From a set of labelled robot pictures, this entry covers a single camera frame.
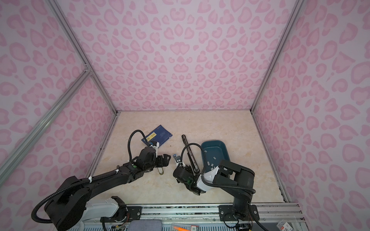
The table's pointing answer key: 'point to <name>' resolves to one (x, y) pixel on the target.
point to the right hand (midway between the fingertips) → (178, 167)
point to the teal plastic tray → (215, 151)
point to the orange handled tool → (192, 228)
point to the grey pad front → (145, 225)
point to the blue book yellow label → (160, 134)
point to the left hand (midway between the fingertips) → (166, 155)
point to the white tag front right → (283, 225)
